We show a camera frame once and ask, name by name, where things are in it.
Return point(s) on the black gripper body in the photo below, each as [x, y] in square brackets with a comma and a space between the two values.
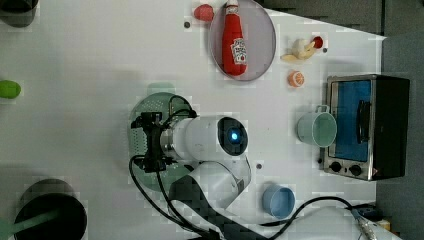
[154, 159]

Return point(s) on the green plastic strainer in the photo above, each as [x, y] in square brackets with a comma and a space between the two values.
[174, 108]

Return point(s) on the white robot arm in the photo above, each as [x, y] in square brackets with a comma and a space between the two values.
[214, 147]

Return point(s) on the blue plastic cup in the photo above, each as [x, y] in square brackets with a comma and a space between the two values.
[278, 201]

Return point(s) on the red ketchup bottle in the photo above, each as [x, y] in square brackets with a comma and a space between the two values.
[233, 48]

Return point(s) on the red toy strawberry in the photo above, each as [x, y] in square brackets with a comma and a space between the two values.
[204, 12]

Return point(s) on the green toy object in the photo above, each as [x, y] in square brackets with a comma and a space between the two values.
[9, 89]

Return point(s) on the orange slice toy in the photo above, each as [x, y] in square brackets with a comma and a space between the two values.
[296, 79]

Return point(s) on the purple round plate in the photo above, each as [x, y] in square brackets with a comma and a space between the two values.
[259, 36]

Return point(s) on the green plastic mug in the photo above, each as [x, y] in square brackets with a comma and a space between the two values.
[318, 128]

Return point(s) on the peeled toy banana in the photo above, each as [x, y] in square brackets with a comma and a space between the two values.
[301, 50]

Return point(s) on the red toy apple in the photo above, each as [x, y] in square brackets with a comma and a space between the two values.
[318, 42]

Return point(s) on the black toaster oven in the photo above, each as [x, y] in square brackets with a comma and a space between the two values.
[371, 112]

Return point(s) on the small black post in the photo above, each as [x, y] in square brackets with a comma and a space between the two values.
[18, 13]

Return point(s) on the silver cable connector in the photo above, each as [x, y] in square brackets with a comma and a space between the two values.
[364, 226]

